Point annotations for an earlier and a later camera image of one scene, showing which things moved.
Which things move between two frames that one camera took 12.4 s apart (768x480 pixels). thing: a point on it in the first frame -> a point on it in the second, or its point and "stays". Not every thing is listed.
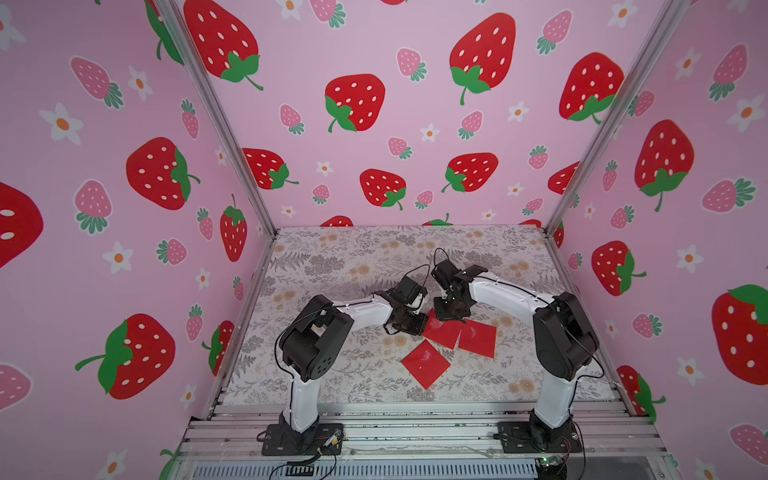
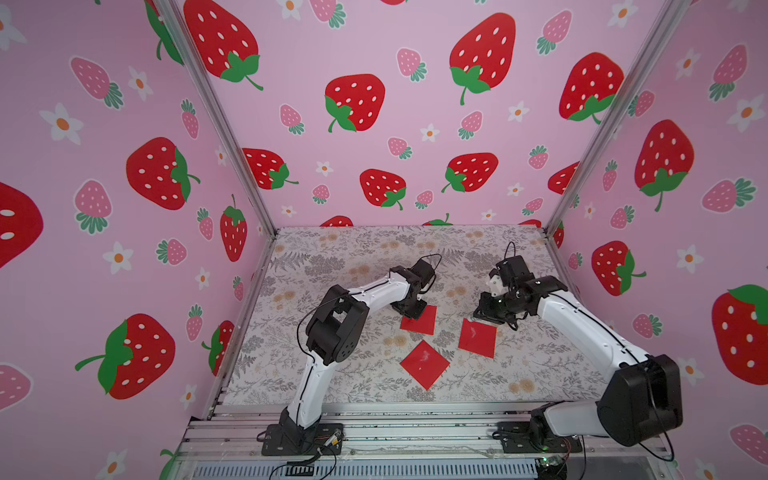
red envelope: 478,337 stays
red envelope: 425,363 stays
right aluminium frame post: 651,50 stays
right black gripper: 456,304 -> 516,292
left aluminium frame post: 174,15 stays
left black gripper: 418,328 -> 416,314
